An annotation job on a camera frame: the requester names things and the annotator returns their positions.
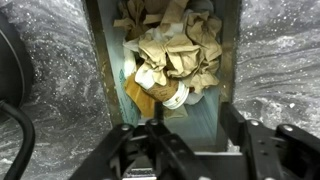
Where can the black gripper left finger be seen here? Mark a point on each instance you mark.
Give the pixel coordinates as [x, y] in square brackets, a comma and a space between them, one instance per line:
[169, 156]

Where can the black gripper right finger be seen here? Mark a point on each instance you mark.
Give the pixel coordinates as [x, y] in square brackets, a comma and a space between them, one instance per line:
[286, 153]

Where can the used paper coffee cup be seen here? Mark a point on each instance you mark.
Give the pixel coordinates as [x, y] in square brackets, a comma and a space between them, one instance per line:
[172, 94]

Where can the crumpled brown paper trash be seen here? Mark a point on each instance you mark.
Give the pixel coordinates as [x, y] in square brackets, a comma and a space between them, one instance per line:
[173, 39]

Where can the black gooseneck kettle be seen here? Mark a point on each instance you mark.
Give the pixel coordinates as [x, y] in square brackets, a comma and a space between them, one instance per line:
[16, 77]

